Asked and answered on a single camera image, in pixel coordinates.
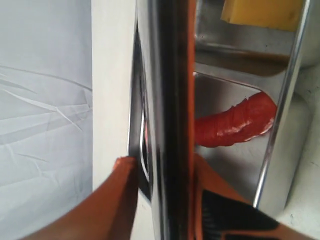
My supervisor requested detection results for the red toy sausage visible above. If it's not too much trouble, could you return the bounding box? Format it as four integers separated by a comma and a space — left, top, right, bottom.
194, 92, 277, 148

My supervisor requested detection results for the dark transparent box lid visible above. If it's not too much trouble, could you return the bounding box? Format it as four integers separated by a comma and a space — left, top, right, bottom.
146, 0, 196, 240

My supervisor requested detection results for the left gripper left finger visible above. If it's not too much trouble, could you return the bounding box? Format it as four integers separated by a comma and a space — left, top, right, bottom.
25, 156, 138, 240

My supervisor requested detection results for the blue-grey backdrop cloth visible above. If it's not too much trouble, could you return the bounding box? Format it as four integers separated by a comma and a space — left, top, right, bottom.
0, 0, 93, 240

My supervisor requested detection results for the stainless steel lunch box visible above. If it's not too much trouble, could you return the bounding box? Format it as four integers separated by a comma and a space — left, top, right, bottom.
127, 0, 320, 213

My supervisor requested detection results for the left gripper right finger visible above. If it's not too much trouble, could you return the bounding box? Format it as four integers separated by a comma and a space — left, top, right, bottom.
194, 154, 310, 240

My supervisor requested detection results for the yellow toy cheese wedge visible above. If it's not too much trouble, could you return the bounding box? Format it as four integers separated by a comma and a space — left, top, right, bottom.
220, 0, 304, 32

